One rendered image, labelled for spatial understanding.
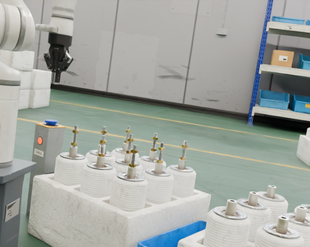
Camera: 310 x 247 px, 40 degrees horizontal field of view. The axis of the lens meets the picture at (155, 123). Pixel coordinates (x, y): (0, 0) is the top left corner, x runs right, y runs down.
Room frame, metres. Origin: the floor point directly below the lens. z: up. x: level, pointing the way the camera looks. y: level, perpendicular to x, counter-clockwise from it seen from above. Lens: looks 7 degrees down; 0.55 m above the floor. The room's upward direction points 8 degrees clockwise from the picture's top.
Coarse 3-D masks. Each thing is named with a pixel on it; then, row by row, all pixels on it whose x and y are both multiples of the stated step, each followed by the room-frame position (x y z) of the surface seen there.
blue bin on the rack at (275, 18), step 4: (276, 16) 5.41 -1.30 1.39; (272, 20) 5.76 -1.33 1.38; (276, 20) 5.42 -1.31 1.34; (280, 20) 5.42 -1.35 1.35; (284, 20) 5.40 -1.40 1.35; (288, 20) 5.40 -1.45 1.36; (292, 20) 5.39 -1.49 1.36; (296, 20) 5.38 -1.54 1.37; (300, 20) 5.37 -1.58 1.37; (304, 20) 5.36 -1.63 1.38; (296, 24) 5.39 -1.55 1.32; (300, 24) 5.38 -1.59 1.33
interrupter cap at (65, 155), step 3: (60, 153) 1.25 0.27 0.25; (63, 153) 1.26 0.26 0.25; (66, 153) 1.27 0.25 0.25; (78, 153) 1.29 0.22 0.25; (60, 156) 1.23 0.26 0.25; (63, 156) 1.22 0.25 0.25; (66, 156) 1.23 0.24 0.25; (78, 156) 1.26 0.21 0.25; (81, 156) 1.26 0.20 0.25; (84, 156) 1.26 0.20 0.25; (72, 159) 1.21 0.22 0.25; (75, 159) 1.22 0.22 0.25; (78, 159) 1.22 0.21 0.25; (81, 159) 1.23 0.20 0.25
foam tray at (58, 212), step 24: (48, 192) 1.19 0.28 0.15; (72, 192) 1.13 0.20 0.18; (48, 216) 1.18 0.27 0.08; (72, 216) 1.12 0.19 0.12; (96, 216) 1.07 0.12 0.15; (120, 216) 1.02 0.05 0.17; (144, 216) 1.05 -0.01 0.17; (168, 216) 1.13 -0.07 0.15; (192, 216) 1.23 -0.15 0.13; (48, 240) 1.18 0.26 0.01; (72, 240) 1.11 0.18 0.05; (96, 240) 1.06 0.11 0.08; (120, 240) 1.01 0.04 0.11
